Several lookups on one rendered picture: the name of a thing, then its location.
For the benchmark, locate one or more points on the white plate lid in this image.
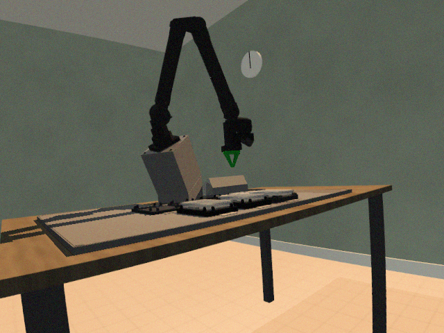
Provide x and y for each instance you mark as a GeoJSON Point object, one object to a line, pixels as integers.
{"type": "Point", "coordinates": [242, 196]}

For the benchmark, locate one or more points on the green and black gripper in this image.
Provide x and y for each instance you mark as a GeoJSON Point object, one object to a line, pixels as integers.
{"type": "Point", "coordinates": [230, 148]}

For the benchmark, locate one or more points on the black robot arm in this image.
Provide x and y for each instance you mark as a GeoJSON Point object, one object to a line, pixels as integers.
{"type": "Point", "coordinates": [160, 116]}

